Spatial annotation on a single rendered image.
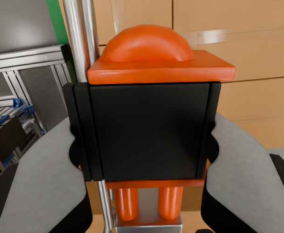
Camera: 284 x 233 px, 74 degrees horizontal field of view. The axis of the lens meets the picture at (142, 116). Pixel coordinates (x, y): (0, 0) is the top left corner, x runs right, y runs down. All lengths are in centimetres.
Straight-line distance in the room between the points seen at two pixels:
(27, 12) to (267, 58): 132
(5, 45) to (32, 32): 20
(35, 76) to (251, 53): 113
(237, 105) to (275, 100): 17
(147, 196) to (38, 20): 133
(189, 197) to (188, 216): 4
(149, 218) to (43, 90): 118
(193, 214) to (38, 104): 115
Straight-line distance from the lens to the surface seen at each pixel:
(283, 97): 108
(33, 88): 133
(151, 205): 20
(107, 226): 19
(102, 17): 78
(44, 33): 144
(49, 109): 135
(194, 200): 46
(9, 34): 154
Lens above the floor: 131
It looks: 61 degrees down
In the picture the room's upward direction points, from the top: 176 degrees clockwise
